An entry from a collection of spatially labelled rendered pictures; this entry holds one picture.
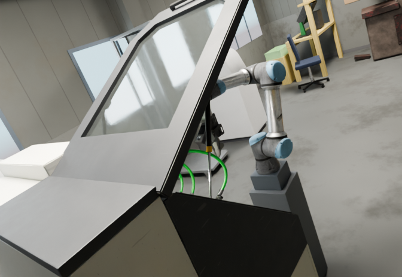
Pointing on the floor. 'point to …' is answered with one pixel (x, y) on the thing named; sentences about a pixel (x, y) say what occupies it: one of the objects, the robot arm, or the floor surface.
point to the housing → (87, 230)
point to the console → (34, 161)
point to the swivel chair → (305, 64)
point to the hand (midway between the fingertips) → (217, 155)
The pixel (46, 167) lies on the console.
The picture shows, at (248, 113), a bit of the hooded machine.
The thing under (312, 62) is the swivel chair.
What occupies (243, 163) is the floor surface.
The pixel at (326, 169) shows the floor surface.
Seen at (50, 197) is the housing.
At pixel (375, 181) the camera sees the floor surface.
